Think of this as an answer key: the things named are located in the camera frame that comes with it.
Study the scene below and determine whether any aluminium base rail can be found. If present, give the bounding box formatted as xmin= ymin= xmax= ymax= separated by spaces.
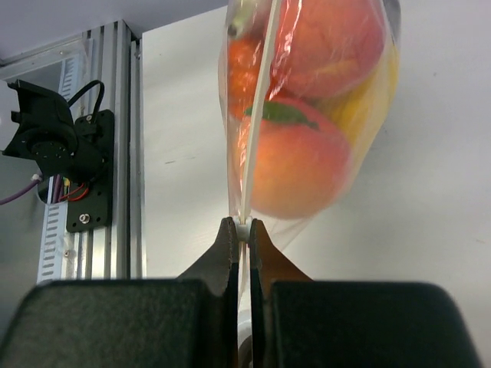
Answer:
xmin=1 ymin=21 xmax=140 ymax=283

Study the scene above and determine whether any clear zip top bag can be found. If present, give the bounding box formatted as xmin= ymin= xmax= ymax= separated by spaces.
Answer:
xmin=218 ymin=1 xmax=401 ymax=249

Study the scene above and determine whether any orange peach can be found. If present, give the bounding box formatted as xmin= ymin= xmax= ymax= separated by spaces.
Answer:
xmin=251 ymin=97 xmax=352 ymax=220
xmin=271 ymin=0 xmax=387 ymax=98

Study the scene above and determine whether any left black mount plate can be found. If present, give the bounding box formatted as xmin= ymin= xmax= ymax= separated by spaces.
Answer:
xmin=66 ymin=110 xmax=115 ymax=233

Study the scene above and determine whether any yellow corn cob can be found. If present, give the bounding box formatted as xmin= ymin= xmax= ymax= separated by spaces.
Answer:
xmin=318 ymin=45 xmax=399 ymax=161

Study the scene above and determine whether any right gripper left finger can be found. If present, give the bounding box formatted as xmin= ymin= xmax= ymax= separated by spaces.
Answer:
xmin=177 ymin=217 xmax=239 ymax=297

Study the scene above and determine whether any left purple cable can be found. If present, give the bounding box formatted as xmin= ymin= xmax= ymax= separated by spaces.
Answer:
xmin=0 ymin=174 xmax=64 ymax=206

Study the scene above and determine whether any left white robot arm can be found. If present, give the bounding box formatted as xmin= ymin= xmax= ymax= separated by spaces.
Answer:
xmin=2 ymin=80 xmax=114 ymax=184

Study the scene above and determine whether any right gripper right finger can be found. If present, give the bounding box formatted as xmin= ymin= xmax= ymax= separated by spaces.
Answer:
xmin=248 ymin=218 xmax=314 ymax=304

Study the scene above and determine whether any white slotted cable duct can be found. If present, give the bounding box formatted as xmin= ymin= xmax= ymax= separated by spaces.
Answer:
xmin=37 ymin=56 xmax=81 ymax=284

